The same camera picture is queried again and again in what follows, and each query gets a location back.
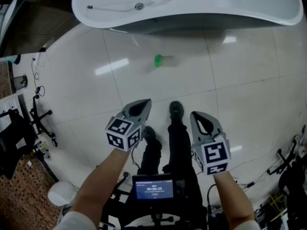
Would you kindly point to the person's left forearm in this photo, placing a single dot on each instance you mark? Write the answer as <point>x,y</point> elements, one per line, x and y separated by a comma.
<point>100,188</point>

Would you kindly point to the person's leg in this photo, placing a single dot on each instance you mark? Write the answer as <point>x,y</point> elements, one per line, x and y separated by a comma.
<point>180,147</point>
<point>151,157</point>

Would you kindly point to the person's left leg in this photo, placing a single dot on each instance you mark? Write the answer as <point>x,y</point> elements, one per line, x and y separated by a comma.
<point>151,157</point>

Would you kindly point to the person's white shirt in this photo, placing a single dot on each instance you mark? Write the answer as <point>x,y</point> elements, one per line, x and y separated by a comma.
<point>74,221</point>

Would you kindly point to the metal bathtub drain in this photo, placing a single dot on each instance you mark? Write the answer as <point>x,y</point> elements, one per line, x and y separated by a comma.
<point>139,6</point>

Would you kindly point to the person's right forearm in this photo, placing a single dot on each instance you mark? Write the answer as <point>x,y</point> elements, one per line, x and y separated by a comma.
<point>232,198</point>

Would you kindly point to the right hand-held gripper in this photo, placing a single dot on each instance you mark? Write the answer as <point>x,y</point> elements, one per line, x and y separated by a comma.
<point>216,154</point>

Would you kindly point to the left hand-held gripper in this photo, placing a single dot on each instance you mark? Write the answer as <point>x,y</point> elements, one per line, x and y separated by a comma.
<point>120,128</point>

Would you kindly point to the green plastic bottle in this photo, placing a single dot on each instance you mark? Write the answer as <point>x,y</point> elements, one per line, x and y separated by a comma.
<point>158,61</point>

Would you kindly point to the black power adapter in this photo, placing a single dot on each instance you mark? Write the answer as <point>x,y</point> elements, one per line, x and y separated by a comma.
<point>54,142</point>

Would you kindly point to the black chest monitor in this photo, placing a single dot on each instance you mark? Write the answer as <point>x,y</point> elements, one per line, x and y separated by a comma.
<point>153,187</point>

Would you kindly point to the teal backpack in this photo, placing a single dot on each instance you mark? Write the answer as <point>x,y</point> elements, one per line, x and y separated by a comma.
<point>14,59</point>

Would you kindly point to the white desk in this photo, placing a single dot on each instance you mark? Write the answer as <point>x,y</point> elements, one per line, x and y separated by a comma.
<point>9,104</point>

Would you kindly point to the person's left black shoe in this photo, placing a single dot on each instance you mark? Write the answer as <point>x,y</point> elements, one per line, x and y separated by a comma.
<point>149,132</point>

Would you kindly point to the person's black shoe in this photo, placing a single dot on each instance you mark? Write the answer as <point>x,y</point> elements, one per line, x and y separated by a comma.
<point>176,109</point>
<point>149,132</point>

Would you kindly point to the black mesh wastebasket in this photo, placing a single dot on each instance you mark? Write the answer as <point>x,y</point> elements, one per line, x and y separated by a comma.
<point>20,83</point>

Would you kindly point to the white plastic chair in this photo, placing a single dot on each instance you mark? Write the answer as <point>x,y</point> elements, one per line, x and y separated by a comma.
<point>62,193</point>

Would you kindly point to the black office chair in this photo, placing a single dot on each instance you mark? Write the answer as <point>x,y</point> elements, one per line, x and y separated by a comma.
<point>292,176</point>
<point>16,140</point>

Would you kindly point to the person's right leg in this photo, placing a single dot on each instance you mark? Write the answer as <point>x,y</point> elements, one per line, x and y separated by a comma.
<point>180,147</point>

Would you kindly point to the dark green freestanding bathtub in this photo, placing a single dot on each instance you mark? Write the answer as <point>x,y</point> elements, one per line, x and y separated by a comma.
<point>192,8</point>

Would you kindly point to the person's right black shoe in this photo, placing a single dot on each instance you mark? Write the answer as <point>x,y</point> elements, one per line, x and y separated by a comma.
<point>176,109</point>

